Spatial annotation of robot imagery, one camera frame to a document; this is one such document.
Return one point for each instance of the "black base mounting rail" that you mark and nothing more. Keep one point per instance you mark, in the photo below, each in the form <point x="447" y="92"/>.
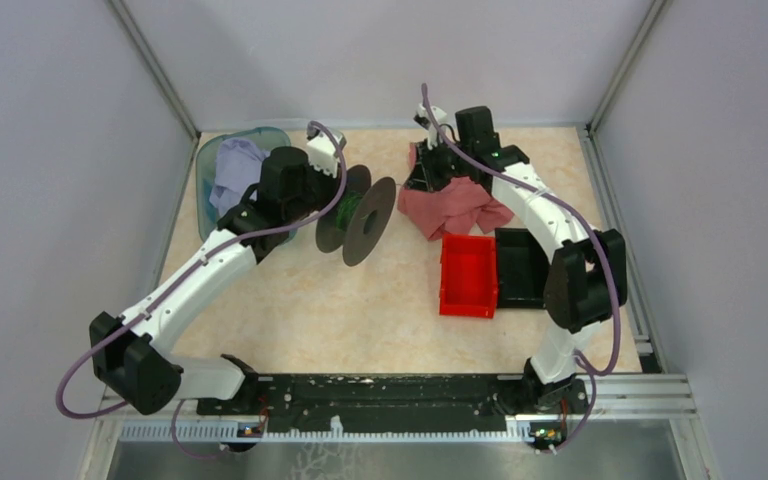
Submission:
<point x="396" y="404"/>

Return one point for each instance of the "teal plastic tray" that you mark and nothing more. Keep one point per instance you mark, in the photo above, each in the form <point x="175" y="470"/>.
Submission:
<point x="267" y="138"/>

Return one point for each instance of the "lavender cloth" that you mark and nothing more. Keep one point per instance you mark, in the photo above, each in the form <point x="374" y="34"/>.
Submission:
<point x="238" y="166"/>

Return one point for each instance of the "black cable spool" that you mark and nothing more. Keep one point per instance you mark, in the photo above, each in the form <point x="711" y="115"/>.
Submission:
<point x="356" y="224"/>

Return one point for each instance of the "red plastic bin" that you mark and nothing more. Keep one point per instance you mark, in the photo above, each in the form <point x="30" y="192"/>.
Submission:
<point x="468" y="281"/>

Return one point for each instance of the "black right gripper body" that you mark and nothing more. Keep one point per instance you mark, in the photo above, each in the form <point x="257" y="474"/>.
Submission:
<point x="440" y="165"/>

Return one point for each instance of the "pink cloth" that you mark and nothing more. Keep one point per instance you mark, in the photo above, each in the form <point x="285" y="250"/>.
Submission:
<point x="456" y="209"/>

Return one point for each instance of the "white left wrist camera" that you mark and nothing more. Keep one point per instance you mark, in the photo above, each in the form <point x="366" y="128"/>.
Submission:
<point x="322" y="154"/>

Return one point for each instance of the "black plastic bin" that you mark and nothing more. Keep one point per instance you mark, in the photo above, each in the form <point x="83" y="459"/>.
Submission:
<point x="522" y="269"/>

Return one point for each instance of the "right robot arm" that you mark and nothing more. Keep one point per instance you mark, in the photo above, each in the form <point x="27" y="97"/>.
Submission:
<point x="586" y="281"/>

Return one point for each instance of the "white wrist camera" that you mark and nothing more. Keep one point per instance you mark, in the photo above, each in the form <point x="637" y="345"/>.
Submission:
<point x="322" y="154"/>
<point x="431" y="119"/>

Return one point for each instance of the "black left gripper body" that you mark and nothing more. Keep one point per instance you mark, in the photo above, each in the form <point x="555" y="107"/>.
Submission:
<point x="320" y="189"/>

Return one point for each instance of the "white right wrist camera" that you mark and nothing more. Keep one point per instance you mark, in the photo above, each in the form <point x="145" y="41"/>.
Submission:
<point x="431" y="119"/>

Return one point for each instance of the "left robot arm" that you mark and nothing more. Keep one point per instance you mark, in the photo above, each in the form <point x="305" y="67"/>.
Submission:
<point x="132" y="353"/>

